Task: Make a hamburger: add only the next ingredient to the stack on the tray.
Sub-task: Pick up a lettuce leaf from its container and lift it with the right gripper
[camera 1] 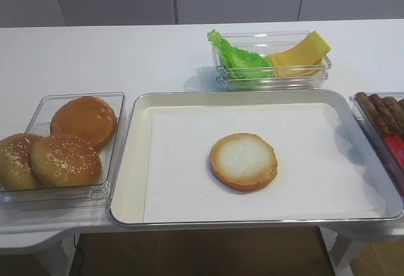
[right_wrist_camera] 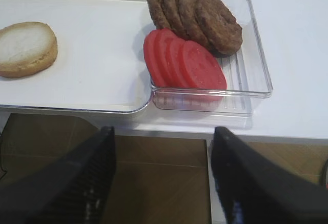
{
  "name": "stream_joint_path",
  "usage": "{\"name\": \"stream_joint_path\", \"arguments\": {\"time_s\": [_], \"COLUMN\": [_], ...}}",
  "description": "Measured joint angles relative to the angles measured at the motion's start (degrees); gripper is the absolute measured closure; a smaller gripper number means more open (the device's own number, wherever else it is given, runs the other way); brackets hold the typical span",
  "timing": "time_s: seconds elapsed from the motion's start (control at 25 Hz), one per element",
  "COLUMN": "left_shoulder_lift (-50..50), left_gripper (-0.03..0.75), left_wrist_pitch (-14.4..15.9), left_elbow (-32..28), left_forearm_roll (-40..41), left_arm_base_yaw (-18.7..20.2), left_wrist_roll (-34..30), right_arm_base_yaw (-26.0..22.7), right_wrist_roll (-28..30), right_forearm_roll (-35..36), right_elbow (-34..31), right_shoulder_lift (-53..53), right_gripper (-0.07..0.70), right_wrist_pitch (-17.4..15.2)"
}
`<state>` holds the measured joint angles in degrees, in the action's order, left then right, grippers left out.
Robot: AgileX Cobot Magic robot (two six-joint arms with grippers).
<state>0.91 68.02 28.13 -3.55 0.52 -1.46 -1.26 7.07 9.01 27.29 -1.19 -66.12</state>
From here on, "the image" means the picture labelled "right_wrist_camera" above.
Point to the bottom bun half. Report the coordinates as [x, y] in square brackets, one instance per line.
[27, 48]

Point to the white metal tray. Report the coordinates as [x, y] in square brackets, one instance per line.
[100, 65]

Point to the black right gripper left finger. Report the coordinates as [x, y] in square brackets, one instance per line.
[73, 189]

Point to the brown meat patty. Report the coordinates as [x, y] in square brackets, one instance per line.
[171, 11]
[157, 15]
[189, 21]
[219, 26]

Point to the red tomato slice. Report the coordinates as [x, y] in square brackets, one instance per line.
[172, 51]
[200, 68]
[151, 61]
[162, 39]

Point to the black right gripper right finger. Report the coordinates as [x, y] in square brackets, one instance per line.
[252, 189]

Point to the clear patty tomato container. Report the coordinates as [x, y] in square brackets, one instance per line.
[246, 73]

